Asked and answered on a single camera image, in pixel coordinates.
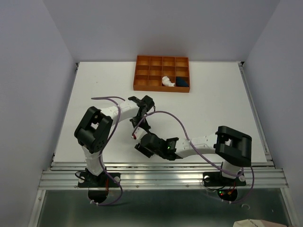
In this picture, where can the orange compartment tray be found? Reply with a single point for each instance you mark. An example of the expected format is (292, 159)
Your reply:
(149, 71)

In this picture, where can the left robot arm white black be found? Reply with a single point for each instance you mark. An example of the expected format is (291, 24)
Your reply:
(95, 128)

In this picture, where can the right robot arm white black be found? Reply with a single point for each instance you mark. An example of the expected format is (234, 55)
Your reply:
(233, 146)

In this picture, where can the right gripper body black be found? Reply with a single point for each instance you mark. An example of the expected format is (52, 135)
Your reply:
(160, 153)

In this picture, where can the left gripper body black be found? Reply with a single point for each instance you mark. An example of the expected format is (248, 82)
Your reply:
(138, 119)

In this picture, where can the white pink grey underwear pile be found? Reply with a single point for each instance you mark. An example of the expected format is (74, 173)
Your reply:
(166, 82)

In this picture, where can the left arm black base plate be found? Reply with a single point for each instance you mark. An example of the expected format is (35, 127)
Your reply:
(88, 180)

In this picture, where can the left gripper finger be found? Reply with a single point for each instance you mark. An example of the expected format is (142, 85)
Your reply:
(145, 125)
(134, 122)

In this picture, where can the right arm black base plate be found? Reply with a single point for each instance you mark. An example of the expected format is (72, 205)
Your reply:
(215, 179)

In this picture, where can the aluminium rail frame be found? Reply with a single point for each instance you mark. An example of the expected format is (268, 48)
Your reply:
(155, 192)

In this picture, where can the navy blue underwear white trim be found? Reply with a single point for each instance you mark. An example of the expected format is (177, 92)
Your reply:
(181, 82)

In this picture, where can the white pink bag corner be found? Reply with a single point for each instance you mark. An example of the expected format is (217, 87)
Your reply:
(256, 223)

